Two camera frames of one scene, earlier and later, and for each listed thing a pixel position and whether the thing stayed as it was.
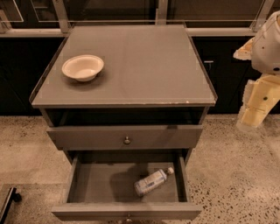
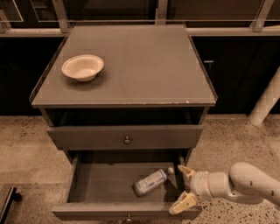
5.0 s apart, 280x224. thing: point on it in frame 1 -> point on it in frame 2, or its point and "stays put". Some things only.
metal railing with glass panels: [201, 17] stays put
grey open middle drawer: [109, 187] stays put
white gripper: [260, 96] -> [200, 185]
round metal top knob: [127, 141] stays put
